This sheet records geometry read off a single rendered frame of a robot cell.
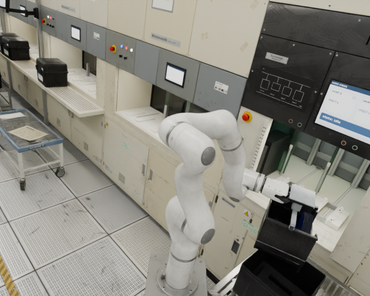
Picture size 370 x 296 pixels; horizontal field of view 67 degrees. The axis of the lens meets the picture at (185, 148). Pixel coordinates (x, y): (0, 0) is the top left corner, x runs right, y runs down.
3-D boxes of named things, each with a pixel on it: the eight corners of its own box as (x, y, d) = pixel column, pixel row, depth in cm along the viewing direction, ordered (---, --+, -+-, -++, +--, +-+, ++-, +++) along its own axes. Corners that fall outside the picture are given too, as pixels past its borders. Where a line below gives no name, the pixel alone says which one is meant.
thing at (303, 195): (260, 224, 143) (280, 172, 128) (300, 241, 137) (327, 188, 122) (249, 256, 122) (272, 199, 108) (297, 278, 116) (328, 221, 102)
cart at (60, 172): (-13, 150, 325) (-20, 111, 303) (34, 140, 361) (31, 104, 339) (21, 193, 272) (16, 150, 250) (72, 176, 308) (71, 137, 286)
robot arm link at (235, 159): (229, 168, 96) (245, 207, 119) (245, 132, 103) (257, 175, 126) (206, 163, 101) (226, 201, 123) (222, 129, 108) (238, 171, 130)
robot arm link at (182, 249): (181, 266, 113) (191, 222, 102) (155, 236, 125) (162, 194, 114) (202, 255, 121) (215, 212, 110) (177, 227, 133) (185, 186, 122)
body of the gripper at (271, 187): (260, 185, 127) (285, 194, 124) (256, 197, 118) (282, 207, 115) (265, 171, 124) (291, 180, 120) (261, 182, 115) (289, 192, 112)
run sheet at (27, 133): (6, 132, 278) (6, 130, 277) (27, 125, 298) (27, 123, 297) (29, 142, 269) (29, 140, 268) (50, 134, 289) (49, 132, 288)
